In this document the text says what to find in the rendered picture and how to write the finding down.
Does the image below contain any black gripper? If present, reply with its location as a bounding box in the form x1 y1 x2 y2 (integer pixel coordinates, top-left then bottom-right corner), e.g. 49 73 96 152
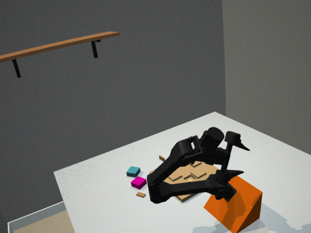
210 131 250 185

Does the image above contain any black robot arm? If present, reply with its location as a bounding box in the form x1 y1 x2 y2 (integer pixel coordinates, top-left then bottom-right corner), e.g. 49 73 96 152
147 127 237 204

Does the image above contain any magenta square block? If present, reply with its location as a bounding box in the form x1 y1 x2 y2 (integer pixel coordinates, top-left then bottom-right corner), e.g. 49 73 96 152
131 176 147 189

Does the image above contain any teal block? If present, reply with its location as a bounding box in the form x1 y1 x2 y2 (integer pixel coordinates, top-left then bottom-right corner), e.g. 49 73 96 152
126 166 140 178

